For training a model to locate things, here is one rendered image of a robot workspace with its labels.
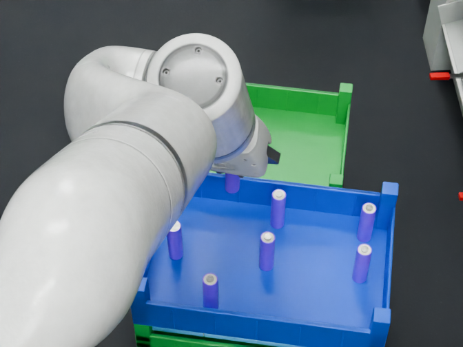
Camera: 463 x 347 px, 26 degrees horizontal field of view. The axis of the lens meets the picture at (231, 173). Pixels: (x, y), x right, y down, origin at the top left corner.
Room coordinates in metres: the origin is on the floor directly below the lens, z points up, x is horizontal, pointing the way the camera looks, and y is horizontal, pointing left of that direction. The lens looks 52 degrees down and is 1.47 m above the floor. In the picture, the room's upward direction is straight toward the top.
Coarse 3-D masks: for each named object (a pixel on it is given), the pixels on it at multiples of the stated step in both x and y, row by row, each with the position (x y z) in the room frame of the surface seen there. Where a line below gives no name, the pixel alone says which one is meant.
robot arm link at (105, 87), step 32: (96, 64) 0.59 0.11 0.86; (128, 64) 0.63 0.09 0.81; (64, 96) 0.59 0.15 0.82; (96, 96) 0.54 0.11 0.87; (128, 96) 0.52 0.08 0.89; (160, 96) 0.51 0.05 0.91; (160, 128) 0.45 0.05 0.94; (192, 128) 0.47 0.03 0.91; (192, 160) 0.44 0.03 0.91; (192, 192) 0.42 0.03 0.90
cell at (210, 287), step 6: (204, 276) 0.62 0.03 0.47; (210, 276) 0.62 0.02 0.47; (216, 276) 0.62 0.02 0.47; (204, 282) 0.61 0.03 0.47; (210, 282) 0.61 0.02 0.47; (216, 282) 0.61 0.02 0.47; (204, 288) 0.61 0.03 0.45; (210, 288) 0.61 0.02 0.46; (216, 288) 0.61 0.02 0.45; (204, 294) 0.61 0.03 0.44; (210, 294) 0.61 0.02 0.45; (216, 294) 0.61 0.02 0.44; (204, 300) 0.61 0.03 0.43; (210, 300) 0.61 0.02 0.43; (216, 300) 0.61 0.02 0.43; (204, 306) 0.61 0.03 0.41; (210, 306) 0.61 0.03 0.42; (216, 306) 0.61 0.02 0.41
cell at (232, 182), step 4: (228, 176) 0.73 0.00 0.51; (232, 176) 0.73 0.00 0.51; (236, 176) 0.73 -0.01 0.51; (228, 180) 0.73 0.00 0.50; (232, 180) 0.73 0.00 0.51; (236, 180) 0.73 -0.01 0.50; (228, 184) 0.73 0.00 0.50; (232, 184) 0.73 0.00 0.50; (236, 184) 0.73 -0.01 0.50; (228, 188) 0.73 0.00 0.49; (232, 188) 0.73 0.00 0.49; (236, 188) 0.73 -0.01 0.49; (228, 192) 0.73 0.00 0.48; (232, 192) 0.73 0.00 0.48
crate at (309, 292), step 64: (256, 192) 0.77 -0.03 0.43; (320, 192) 0.76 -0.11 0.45; (384, 192) 0.73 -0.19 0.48; (192, 256) 0.69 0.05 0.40; (256, 256) 0.69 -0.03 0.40; (320, 256) 0.69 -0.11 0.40; (384, 256) 0.69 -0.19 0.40; (192, 320) 0.58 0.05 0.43; (256, 320) 0.57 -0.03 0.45; (320, 320) 0.60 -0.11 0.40; (384, 320) 0.55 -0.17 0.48
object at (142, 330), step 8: (136, 328) 0.59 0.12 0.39; (144, 328) 0.59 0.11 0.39; (136, 336) 0.59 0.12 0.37; (144, 336) 0.59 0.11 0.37; (152, 336) 0.59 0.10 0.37; (160, 336) 0.59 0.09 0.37; (168, 336) 0.59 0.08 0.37; (176, 336) 0.62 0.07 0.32; (184, 336) 0.62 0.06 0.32; (192, 336) 0.62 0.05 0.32; (136, 344) 0.60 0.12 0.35; (144, 344) 0.59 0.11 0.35; (152, 344) 0.59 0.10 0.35; (160, 344) 0.59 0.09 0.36; (168, 344) 0.59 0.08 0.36; (176, 344) 0.59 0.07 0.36; (184, 344) 0.59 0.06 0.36; (192, 344) 0.58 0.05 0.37; (200, 344) 0.58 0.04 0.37; (208, 344) 0.58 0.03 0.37; (216, 344) 0.58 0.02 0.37; (224, 344) 0.58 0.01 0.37; (232, 344) 0.58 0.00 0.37; (240, 344) 0.61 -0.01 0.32; (248, 344) 0.61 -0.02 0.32; (256, 344) 0.61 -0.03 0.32
